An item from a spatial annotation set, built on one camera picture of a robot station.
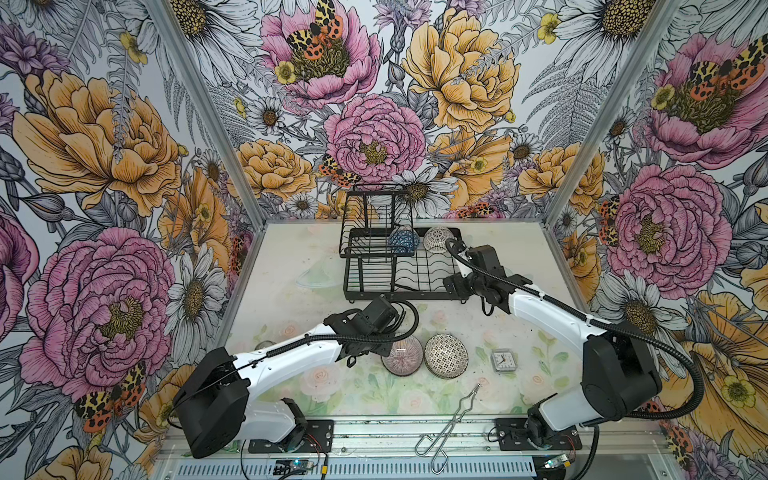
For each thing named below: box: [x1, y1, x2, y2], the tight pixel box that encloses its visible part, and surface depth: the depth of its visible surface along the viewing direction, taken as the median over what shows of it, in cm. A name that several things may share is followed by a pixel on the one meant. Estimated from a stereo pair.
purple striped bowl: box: [381, 335, 424, 377], surface depth 85 cm
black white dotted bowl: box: [424, 333, 469, 379], surface depth 85 cm
